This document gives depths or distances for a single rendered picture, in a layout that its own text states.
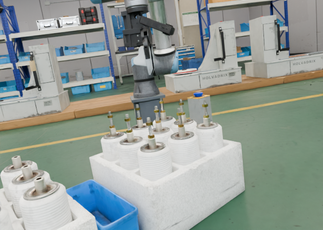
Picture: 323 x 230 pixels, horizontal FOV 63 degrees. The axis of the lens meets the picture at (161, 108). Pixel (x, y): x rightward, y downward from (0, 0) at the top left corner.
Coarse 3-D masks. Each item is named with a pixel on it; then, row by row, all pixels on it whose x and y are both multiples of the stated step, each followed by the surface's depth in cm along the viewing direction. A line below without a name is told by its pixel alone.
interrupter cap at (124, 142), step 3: (126, 138) 88; (135, 138) 87; (138, 138) 86; (141, 138) 85; (120, 141) 85; (123, 141) 85; (126, 141) 85; (135, 141) 83; (138, 141) 83; (123, 144) 82; (126, 144) 82; (129, 144) 82
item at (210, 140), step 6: (198, 132) 87; (204, 132) 86; (210, 132) 86; (216, 132) 86; (222, 132) 89; (198, 138) 88; (204, 138) 87; (210, 138) 86; (216, 138) 87; (222, 138) 89; (204, 144) 87; (210, 144) 87; (216, 144) 87; (222, 144) 89; (204, 150) 88; (210, 150) 87; (216, 150) 87
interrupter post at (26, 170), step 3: (27, 165) 67; (30, 165) 67; (21, 168) 66; (24, 168) 66; (27, 168) 66; (30, 168) 67; (24, 171) 66; (27, 171) 66; (30, 171) 66; (24, 174) 66; (27, 174) 66; (30, 174) 66; (24, 177) 66; (27, 177) 66; (30, 177) 66
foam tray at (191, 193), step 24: (240, 144) 90; (96, 168) 94; (120, 168) 83; (192, 168) 76; (216, 168) 83; (240, 168) 91; (120, 192) 82; (144, 192) 70; (168, 192) 71; (192, 192) 77; (216, 192) 83; (240, 192) 92; (144, 216) 73; (168, 216) 71; (192, 216) 77
